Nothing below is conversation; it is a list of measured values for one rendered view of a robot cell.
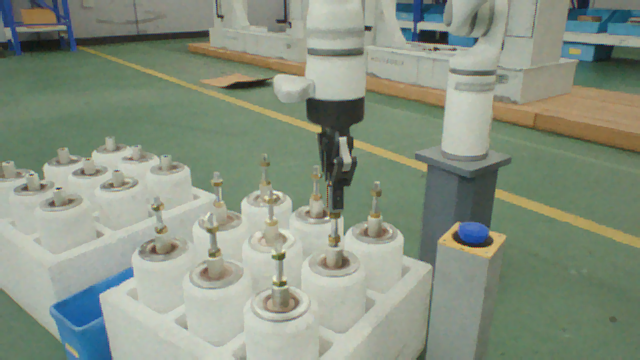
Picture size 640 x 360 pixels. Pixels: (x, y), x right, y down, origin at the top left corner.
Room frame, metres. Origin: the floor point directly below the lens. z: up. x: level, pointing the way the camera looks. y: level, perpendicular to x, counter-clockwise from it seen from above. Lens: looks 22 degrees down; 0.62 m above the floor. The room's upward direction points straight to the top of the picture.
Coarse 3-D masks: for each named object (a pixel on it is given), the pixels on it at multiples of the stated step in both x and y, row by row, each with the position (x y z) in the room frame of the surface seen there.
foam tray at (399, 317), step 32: (128, 288) 0.65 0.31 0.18; (416, 288) 0.66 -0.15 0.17; (128, 320) 0.58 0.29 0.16; (160, 320) 0.57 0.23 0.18; (384, 320) 0.58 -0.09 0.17; (416, 320) 0.67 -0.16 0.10; (128, 352) 0.59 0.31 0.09; (160, 352) 0.54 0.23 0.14; (192, 352) 0.50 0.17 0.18; (224, 352) 0.50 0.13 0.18; (320, 352) 0.53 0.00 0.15; (352, 352) 0.51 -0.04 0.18; (384, 352) 0.58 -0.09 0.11; (416, 352) 0.68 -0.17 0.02
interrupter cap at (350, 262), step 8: (312, 256) 0.62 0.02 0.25; (320, 256) 0.62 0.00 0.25; (344, 256) 0.62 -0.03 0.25; (352, 256) 0.62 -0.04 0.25; (312, 264) 0.60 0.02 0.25; (320, 264) 0.60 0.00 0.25; (344, 264) 0.60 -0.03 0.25; (352, 264) 0.60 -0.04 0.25; (320, 272) 0.58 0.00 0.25; (328, 272) 0.58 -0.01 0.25; (336, 272) 0.58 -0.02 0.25; (344, 272) 0.58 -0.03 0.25; (352, 272) 0.58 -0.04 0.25
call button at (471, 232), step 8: (464, 224) 0.57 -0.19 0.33; (472, 224) 0.57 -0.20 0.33; (480, 224) 0.58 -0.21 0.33; (464, 232) 0.55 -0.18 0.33; (472, 232) 0.55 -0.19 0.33; (480, 232) 0.55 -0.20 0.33; (488, 232) 0.56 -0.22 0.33; (464, 240) 0.56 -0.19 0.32; (472, 240) 0.55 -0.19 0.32; (480, 240) 0.55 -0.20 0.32
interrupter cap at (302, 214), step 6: (300, 210) 0.78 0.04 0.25; (306, 210) 0.78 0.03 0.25; (324, 210) 0.78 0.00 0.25; (300, 216) 0.76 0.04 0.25; (306, 216) 0.76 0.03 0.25; (324, 216) 0.76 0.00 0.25; (306, 222) 0.74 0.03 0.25; (312, 222) 0.73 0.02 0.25; (318, 222) 0.73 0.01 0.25; (324, 222) 0.73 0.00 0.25; (330, 222) 0.74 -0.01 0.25
